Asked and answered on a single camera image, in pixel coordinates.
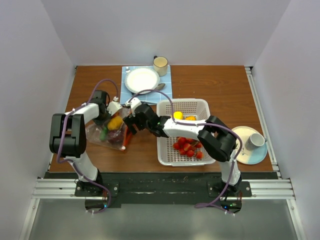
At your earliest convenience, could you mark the orange green fake mango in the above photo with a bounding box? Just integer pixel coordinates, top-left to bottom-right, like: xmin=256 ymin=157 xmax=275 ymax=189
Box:
xmin=107 ymin=115 xmax=123 ymax=131

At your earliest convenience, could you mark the clear zip top bag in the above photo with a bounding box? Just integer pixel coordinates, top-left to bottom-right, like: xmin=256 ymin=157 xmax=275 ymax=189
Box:
xmin=85 ymin=107 xmax=133 ymax=151

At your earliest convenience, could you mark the yellow fake mango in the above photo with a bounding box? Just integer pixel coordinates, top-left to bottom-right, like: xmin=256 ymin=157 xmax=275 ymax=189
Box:
xmin=173 ymin=111 xmax=184 ymax=120

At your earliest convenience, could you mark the small orange fake fruit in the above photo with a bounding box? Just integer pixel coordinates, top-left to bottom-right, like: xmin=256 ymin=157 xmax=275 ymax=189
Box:
xmin=185 ymin=116 xmax=197 ymax=121

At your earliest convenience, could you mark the fake strawberries bunch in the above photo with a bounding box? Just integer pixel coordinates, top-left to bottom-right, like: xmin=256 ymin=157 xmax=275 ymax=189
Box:
xmin=172 ymin=137 xmax=204 ymax=160

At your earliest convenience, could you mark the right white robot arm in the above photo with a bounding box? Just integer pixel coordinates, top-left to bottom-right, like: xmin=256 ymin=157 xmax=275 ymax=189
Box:
xmin=123 ymin=101 xmax=242 ymax=197

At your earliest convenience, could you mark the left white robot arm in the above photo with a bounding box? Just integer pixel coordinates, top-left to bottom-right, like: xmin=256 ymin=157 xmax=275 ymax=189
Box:
xmin=49 ymin=90 xmax=111 ymax=197

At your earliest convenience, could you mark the fake green pepper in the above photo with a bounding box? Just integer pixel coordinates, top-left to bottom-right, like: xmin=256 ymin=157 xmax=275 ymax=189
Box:
xmin=99 ymin=126 xmax=108 ymax=142

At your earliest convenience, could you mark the fake red apple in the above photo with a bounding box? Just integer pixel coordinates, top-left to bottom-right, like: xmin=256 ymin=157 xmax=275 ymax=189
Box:
xmin=106 ymin=130 xmax=123 ymax=144

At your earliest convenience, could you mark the metal spoon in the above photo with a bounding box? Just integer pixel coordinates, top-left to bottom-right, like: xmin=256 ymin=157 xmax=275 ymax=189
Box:
xmin=131 ymin=83 xmax=166 ymax=96

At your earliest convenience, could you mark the white round plate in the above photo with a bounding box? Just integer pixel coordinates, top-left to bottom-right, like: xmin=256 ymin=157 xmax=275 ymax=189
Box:
xmin=124 ymin=67 xmax=160 ymax=94

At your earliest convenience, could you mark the white plastic basket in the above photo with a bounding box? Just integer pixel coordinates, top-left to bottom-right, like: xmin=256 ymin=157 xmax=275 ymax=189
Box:
xmin=156 ymin=98 xmax=215 ymax=167

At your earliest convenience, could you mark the cream mug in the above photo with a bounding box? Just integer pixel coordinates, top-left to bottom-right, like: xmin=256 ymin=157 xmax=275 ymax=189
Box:
xmin=153 ymin=56 xmax=169 ymax=77

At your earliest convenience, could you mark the grey teacup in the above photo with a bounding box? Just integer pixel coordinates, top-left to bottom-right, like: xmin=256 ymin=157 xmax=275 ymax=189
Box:
xmin=245 ymin=133 xmax=267 ymax=151

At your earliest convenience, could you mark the floral cream blue plate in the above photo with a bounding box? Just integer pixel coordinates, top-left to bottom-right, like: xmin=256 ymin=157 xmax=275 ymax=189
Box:
xmin=232 ymin=126 xmax=268 ymax=165

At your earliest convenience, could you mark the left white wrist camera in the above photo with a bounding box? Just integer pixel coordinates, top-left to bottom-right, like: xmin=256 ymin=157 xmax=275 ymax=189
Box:
xmin=107 ymin=101 xmax=123 ymax=116

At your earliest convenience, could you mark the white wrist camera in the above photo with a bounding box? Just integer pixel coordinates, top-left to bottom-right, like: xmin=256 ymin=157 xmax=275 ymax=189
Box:
xmin=124 ymin=97 xmax=142 ymax=113
xmin=107 ymin=101 xmax=123 ymax=116

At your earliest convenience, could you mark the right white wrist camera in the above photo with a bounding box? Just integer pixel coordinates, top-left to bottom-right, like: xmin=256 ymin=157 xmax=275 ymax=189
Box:
xmin=124 ymin=97 xmax=142 ymax=113

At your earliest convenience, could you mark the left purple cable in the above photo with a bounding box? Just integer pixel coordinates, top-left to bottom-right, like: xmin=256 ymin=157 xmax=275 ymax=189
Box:
xmin=56 ymin=78 xmax=120 ymax=214

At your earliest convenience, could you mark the purple cable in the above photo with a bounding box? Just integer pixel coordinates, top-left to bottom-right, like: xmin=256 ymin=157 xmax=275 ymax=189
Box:
xmin=56 ymin=78 xmax=120 ymax=214
xmin=127 ymin=88 xmax=244 ymax=210

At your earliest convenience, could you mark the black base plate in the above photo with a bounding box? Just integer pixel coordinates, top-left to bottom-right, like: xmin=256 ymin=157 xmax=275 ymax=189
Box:
xmin=74 ymin=172 xmax=252 ymax=212

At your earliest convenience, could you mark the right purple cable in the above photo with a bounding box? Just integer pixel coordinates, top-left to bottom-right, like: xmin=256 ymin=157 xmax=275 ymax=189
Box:
xmin=127 ymin=88 xmax=244 ymax=210

